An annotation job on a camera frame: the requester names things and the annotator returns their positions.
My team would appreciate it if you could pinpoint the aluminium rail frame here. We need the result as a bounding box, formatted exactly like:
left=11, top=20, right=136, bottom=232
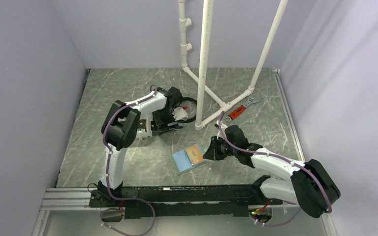
left=32, top=188, right=338, bottom=236

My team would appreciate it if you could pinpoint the gold VIP card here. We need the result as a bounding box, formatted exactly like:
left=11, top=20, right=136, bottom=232
left=185, top=145, right=203, bottom=166

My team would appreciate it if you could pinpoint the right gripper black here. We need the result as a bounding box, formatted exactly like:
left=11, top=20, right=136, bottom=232
left=203, top=136, right=238, bottom=161

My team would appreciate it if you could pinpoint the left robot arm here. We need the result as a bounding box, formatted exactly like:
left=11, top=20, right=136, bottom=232
left=97, top=86, right=183, bottom=207

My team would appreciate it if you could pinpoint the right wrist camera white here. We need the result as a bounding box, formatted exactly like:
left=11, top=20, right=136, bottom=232
left=214, top=122, right=227, bottom=131

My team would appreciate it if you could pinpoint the green card holder wallet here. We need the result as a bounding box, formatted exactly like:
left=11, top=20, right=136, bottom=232
left=172, top=144, right=207, bottom=175

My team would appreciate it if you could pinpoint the white PVC pipe frame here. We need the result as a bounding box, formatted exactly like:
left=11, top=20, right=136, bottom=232
left=178, top=0, right=289, bottom=131

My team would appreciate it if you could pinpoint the silver grey card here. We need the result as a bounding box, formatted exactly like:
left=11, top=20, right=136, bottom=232
left=168, top=122, right=183, bottom=130

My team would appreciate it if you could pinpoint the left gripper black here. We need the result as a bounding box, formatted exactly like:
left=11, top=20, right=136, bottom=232
left=152, top=108, right=179, bottom=135

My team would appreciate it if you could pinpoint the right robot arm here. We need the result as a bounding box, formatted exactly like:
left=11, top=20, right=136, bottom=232
left=203, top=125, right=341, bottom=218

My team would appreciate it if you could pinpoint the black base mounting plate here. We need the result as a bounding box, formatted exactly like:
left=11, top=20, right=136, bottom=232
left=89, top=176, right=282, bottom=219

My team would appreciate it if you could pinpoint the white plastic card tray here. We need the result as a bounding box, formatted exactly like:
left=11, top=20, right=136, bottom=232
left=115, top=113, right=153, bottom=143

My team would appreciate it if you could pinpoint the coiled black cable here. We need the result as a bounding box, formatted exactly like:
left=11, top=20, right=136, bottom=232
left=176, top=96, right=199, bottom=124

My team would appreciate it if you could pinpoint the red handled adjustable wrench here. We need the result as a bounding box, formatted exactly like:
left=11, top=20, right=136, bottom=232
left=225, top=96, right=261, bottom=122

